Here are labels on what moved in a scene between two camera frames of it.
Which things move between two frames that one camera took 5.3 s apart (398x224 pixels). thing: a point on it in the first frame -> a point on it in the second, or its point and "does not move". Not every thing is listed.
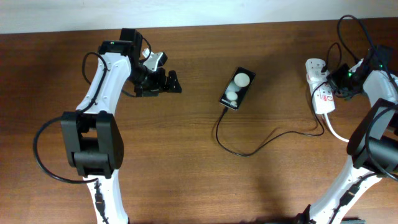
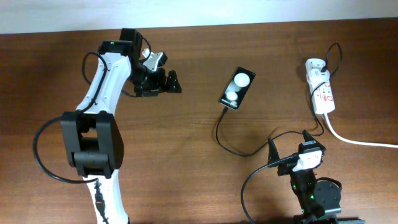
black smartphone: x=237 y=88 does not move
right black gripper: x=333 y=79 -> x=286 y=168
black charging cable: x=285 y=134 does not move
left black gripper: x=158 y=85 does not move
